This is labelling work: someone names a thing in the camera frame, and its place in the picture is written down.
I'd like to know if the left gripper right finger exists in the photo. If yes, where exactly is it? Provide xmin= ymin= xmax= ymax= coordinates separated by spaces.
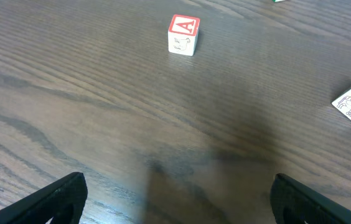
xmin=270 ymin=173 xmax=351 ymax=224

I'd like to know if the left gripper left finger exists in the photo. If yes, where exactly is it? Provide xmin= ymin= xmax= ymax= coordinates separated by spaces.
xmin=0 ymin=172 xmax=88 ymax=224

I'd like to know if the red letter A block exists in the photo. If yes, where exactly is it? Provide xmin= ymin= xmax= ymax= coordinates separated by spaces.
xmin=168 ymin=14 xmax=200 ymax=56

